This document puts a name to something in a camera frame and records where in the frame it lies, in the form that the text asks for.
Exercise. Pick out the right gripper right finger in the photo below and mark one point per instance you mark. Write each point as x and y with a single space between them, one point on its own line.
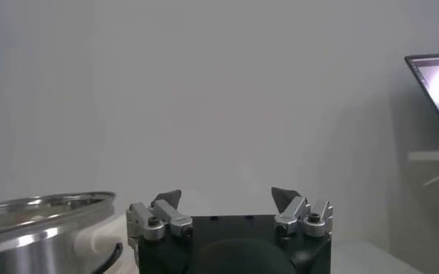
291 214

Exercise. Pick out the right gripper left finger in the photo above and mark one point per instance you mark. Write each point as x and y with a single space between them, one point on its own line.
170 217

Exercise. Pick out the perforated steel steamer basket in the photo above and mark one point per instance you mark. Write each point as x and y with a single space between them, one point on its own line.
25 242

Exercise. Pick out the white laptop side table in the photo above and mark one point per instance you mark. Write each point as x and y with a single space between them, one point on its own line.
433 155

